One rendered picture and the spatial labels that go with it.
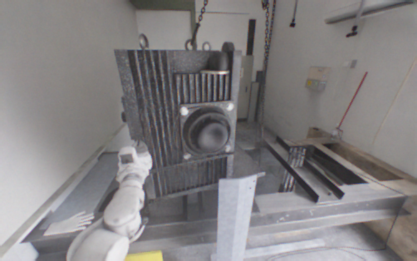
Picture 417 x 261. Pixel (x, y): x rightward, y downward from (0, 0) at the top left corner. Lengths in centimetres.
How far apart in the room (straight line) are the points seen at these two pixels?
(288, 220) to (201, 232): 68
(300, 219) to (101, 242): 139
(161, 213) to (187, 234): 31
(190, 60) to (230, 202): 72
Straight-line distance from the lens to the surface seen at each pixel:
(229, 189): 81
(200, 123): 69
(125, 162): 50
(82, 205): 146
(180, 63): 76
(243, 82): 403
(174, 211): 112
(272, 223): 146
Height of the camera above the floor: 157
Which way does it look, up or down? 25 degrees down
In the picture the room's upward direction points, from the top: straight up
